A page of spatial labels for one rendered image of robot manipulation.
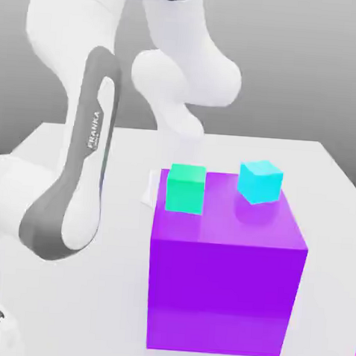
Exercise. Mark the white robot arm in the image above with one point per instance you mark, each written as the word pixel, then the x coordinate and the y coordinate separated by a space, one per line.
pixel 181 46

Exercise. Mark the large purple box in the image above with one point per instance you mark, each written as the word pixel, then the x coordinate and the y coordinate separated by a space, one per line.
pixel 224 289

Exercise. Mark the small cyan cube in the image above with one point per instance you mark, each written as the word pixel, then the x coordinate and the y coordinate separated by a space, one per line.
pixel 260 183

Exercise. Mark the small green cube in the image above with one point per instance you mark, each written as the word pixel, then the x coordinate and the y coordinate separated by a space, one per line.
pixel 185 190

